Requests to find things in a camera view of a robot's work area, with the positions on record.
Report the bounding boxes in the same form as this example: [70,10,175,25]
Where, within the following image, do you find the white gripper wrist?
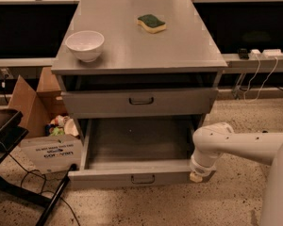
[189,153,217,184]

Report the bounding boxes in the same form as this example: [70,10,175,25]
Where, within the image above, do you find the grey drawer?
[61,88,218,119]
[67,116,216,189]

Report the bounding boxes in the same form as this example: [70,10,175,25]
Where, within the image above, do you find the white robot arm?
[190,122,283,226]

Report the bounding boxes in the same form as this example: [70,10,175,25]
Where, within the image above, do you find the grey top drawer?
[61,88,218,119]

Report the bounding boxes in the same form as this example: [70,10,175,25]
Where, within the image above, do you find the grey drawer cabinet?
[51,0,228,188]

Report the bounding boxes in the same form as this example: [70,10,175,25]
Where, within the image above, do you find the open cardboard box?
[8,67,83,174]

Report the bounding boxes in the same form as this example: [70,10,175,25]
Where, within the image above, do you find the black adapter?
[238,48,249,59]

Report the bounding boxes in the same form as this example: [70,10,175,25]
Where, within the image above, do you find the white power strip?
[249,49,283,60]

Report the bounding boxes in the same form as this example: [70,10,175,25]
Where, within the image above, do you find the colourful items in box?
[45,115,79,137]

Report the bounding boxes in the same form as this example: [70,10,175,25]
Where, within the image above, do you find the green yellow sponge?
[137,14,166,34]

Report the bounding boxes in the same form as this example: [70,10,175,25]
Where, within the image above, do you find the white bowl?
[65,30,105,62]

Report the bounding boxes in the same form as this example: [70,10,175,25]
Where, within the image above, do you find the white cable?
[243,55,280,102]

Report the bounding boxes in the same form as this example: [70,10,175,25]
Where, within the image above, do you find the black floor cable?
[8,153,82,226]

